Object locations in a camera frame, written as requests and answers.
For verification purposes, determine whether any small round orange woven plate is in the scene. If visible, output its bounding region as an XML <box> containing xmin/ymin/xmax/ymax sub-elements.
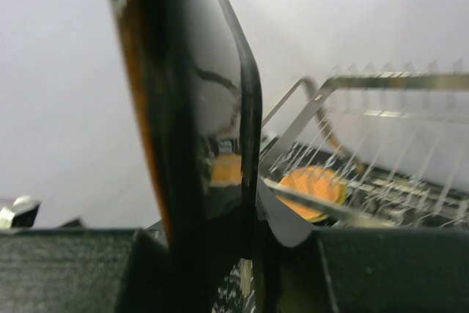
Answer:
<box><xmin>276</xmin><ymin>166</ymin><xmax>341</xmax><ymax>220</ymax></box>

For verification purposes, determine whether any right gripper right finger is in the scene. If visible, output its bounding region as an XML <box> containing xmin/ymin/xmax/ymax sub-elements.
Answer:
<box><xmin>253</xmin><ymin>180</ymin><xmax>468</xmax><ymax>312</ymax></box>

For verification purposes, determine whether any steel two-tier dish rack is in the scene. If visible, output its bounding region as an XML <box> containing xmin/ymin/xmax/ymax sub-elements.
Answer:
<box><xmin>259</xmin><ymin>60</ymin><xmax>468</xmax><ymax>230</ymax></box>

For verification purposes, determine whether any green-rimmed woven bamboo plate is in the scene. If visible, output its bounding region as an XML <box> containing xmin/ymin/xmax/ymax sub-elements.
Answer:
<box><xmin>308</xmin><ymin>184</ymin><xmax>348</xmax><ymax>227</ymax></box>

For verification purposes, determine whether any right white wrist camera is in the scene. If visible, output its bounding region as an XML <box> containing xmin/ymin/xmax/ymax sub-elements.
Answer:
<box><xmin>1</xmin><ymin>195</ymin><xmax>41</xmax><ymax>230</ymax></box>

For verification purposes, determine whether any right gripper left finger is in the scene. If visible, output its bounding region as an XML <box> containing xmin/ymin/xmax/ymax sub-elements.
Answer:
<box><xmin>1</xmin><ymin>229</ymin><xmax>172</xmax><ymax>312</ymax></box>

